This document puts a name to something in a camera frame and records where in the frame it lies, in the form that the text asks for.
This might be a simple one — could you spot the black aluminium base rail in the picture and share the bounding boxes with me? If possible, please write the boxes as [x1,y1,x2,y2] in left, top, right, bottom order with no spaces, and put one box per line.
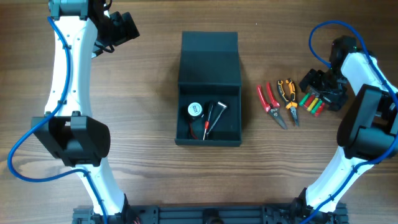
[72,203,349,224]

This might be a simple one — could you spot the dark green open box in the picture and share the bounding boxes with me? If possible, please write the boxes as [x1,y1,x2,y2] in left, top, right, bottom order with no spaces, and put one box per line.
[175,31,242,147]

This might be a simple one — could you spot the right blue cable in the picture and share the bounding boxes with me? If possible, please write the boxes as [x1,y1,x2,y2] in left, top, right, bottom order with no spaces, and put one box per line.
[298,20,398,224]

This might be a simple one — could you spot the silver L-shaped socket wrench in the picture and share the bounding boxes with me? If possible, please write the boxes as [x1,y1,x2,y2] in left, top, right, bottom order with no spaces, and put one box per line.
[205,101,228,137]

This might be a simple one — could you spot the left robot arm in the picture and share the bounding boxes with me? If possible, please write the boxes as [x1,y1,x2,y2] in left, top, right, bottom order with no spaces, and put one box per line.
[32,1,139,223]

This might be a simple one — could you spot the orange black long-nose pliers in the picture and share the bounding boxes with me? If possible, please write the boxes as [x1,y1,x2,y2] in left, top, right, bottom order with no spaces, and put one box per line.
[277,78,299,126]

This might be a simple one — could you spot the left blue cable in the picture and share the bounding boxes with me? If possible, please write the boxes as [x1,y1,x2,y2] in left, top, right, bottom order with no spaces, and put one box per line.
[6,15,108,224]

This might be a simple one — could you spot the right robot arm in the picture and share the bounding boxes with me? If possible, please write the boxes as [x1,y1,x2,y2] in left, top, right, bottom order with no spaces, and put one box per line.
[290,35,397,223]

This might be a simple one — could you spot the red handled snips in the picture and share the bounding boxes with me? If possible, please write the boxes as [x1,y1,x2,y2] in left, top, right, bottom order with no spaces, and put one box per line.
[257,82,287,129]

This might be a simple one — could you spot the clear case coloured screwdrivers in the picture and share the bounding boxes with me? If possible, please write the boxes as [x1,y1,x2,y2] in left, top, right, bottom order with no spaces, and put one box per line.
[298,90,326,117]

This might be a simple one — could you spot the blue cable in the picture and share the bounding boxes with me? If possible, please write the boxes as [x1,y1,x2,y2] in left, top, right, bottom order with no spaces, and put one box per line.
[6,15,108,224]
[298,20,398,224]

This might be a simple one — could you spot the round black tape measure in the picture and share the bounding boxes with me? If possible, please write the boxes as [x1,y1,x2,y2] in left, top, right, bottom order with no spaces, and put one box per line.
[187,102,204,139]

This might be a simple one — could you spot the black red screwdriver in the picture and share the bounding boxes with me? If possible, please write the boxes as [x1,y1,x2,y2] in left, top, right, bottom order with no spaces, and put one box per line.
[203,101,215,140]

